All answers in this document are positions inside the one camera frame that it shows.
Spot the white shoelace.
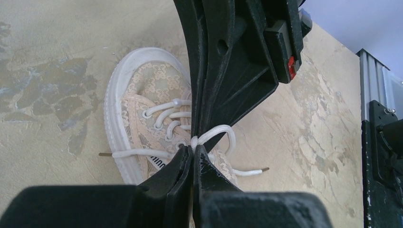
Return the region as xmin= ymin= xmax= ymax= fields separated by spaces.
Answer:
xmin=99 ymin=98 xmax=269 ymax=176

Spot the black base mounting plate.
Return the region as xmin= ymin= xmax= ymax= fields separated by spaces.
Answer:
xmin=362 ymin=100 xmax=403 ymax=228

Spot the aluminium frame rail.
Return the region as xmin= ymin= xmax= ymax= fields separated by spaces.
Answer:
xmin=357 ymin=49 xmax=403 ymax=121

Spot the beige sneaker shoe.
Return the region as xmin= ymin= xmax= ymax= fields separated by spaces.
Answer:
xmin=104 ymin=47 xmax=240 ymax=190

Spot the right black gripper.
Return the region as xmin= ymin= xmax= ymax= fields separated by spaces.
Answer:
xmin=174 ymin=0 xmax=313 ymax=138

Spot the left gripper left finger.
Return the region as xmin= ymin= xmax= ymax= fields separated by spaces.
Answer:
xmin=0 ymin=146 xmax=193 ymax=228

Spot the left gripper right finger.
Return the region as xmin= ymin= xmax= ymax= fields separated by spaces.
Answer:
xmin=193 ymin=145 xmax=332 ymax=228

